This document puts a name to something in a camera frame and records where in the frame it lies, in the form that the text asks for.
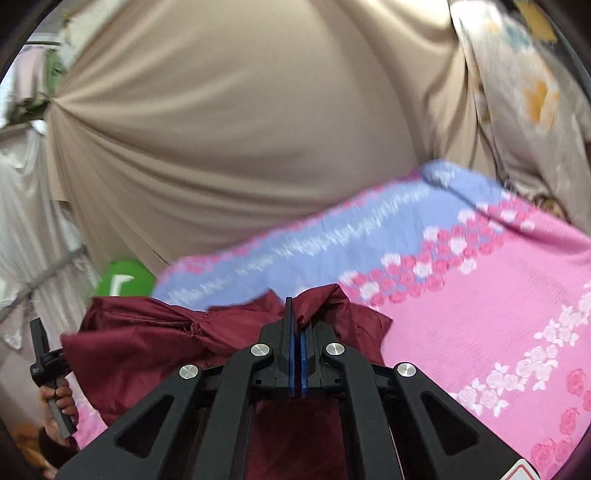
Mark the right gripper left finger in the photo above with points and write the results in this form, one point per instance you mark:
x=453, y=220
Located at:
x=196, y=423

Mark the beige curtain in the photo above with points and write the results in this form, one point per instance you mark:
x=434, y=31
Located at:
x=186, y=127

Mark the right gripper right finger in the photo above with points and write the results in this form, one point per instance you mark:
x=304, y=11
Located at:
x=397, y=423

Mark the green plush pillow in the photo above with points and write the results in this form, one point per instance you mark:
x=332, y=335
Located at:
x=126, y=278

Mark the floral cream curtain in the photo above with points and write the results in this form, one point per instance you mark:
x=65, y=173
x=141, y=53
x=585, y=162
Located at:
x=534, y=115

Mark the person's left hand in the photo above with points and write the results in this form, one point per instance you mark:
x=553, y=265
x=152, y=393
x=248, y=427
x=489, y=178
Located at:
x=63, y=397

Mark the white sheer curtain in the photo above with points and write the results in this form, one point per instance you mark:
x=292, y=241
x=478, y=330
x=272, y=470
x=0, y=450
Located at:
x=45, y=270

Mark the pink blue floral bedsheet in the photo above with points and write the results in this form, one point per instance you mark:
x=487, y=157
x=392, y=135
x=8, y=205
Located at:
x=488, y=295

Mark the hanging clothes rack items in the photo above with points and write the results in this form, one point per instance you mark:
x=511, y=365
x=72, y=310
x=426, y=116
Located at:
x=30, y=84

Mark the maroon quilted puffer jacket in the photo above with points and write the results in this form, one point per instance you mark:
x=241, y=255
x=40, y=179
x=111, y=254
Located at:
x=127, y=345

